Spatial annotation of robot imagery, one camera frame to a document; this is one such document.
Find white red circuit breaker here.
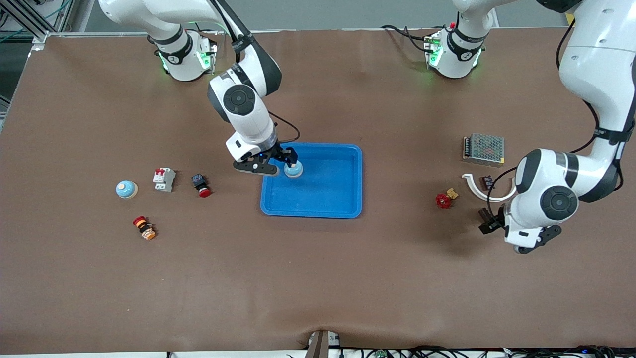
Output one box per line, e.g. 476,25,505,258
152,167,176,193

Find blue plastic tray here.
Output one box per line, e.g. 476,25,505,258
260,142,363,219

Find red yellow emergency stop button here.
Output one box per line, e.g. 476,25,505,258
132,216,157,241

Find brown table mat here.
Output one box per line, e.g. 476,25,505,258
0,27,636,355

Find red black push button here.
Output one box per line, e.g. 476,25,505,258
191,174,212,198

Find black arm base cables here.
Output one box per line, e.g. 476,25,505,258
381,24,434,54

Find brown grey camera mount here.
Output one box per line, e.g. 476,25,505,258
306,330,341,358

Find red handle brass valve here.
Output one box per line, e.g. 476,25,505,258
435,187,459,210

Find aluminium frame profile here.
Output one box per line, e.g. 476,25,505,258
0,0,75,45

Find metal mesh power supply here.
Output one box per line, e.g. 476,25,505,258
462,132,506,167

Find white curved pipe clamp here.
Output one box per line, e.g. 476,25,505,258
461,173,520,203

